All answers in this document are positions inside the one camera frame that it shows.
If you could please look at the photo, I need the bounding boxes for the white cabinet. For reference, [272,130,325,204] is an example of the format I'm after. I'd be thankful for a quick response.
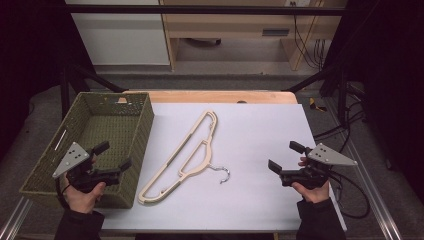
[64,0,171,67]

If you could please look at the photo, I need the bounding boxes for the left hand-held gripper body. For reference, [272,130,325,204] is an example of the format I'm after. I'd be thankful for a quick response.
[52,141,122,194]

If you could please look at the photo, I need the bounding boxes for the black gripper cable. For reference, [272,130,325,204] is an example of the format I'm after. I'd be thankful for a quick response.
[328,169,372,220]
[54,178,72,210]

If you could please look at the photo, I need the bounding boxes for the green woven basket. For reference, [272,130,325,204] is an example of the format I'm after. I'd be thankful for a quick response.
[19,91,155,210]

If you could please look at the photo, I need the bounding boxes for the black metal stand legs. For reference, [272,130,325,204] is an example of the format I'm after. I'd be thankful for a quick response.
[59,62,128,118]
[283,64,350,125]

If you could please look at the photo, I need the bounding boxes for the person's right hand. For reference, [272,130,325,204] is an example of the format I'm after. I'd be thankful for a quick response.
[291,156,331,205]

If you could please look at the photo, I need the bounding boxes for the white paper sheet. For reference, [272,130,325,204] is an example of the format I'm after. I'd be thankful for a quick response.
[99,102,348,233]

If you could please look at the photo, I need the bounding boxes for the black floor cables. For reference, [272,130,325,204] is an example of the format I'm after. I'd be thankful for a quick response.
[313,83,368,155]

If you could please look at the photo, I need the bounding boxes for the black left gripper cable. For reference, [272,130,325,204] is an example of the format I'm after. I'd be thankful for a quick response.
[54,178,72,210]

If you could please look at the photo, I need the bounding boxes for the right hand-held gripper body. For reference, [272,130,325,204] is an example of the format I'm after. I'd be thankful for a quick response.
[280,142,359,190]

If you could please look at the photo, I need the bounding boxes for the person's left hand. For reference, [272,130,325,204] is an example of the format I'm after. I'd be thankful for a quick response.
[61,155,107,215]

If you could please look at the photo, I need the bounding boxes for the black hanging cables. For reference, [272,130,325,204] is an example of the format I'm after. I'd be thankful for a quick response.
[289,1,327,71]

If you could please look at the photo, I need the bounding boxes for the yellow and black tool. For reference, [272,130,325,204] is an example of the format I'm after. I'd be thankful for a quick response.
[308,97,328,113]

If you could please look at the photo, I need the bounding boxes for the aluminium rail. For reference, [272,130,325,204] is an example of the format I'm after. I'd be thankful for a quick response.
[324,99,405,240]
[0,196,33,240]

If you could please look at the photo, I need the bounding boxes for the black horizontal frame bar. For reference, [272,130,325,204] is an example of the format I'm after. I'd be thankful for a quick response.
[64,4,348,16]

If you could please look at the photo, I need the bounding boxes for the black curtain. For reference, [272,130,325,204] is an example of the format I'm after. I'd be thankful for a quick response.
[323,0,424,203]
[0,0,96,163]

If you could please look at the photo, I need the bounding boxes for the light wooden desk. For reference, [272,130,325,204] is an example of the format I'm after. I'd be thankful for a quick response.
[159,0,348,72]

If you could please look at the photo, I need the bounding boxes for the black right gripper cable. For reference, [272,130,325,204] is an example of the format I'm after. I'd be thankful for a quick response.
[328,169,372,220]

